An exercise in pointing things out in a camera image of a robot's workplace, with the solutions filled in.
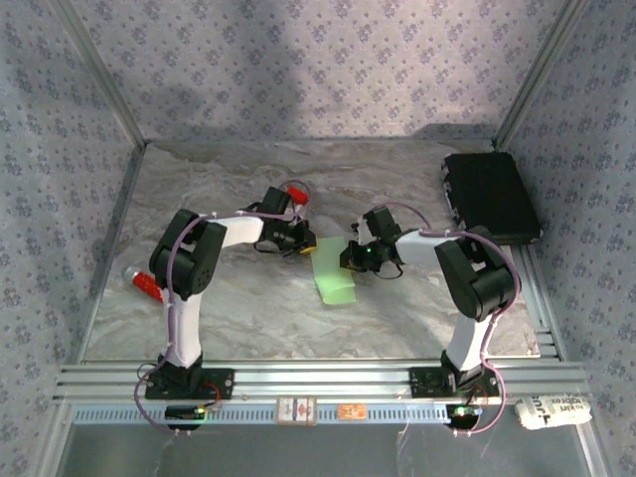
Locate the light green paper sheet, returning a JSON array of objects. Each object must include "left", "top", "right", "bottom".
[{"left": 311, "top": 236, "right": 360, "bottom": 306}]

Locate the grey metal sheet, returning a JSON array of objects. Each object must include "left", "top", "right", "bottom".
[{"left": 54, "top": 421, "right": 610, "bottom": 477}]

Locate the black case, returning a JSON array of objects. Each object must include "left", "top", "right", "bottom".
[{"left": 440, "top": 152, "right": 543, "bottom": 246}]

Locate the black controller board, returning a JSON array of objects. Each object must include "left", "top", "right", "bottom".
[
  {"left": 164, "top": 404, "right": 208, "bottom": 431},
  {"left": 445, "top": 403, "right": 484, "bottom": 429}
]

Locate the white printed tape roll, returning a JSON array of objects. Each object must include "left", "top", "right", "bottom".
[{"left": 514, "top": 395, "right": 595, "bottom": 431}]

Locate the aluminium mounting rail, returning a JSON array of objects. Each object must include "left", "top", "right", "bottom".
[{"left": 52, "top": 361, "right": 590, "bottom": 404}]

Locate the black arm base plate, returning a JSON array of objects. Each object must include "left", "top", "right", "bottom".
[
  {"left": 409, "top": 366, "right": 501, "bottom": 398},
  {"left": 144, "top": 367, "right": 236, "bottom": 401}
]

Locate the slotted grey cable duct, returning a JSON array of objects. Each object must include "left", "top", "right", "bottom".
[{"left": 72, "top": 401, "right": 523, "bottom": 427}]

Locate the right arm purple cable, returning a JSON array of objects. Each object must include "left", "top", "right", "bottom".
[{"left": 375, "top": 201, "right": 523, "bottom": 438}]

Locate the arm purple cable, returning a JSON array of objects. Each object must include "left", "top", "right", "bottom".
[
  {"left": 375, "top": 201, "right": 523, "bottom": 438},
  {"left": 132, "top": 178, "right": 314, "bottom": 438}
]

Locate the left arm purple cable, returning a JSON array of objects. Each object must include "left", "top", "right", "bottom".
[{"left": 132, "top": 178, "right": 314, "bottom": 438}]

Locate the aluminium corner post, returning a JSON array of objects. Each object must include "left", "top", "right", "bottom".
[
  {"left": 49, "top": 0, "right": 150, "bottom": 150},
  {"left": 493, "top": 0, "right": 593, "bottom": 150}
]

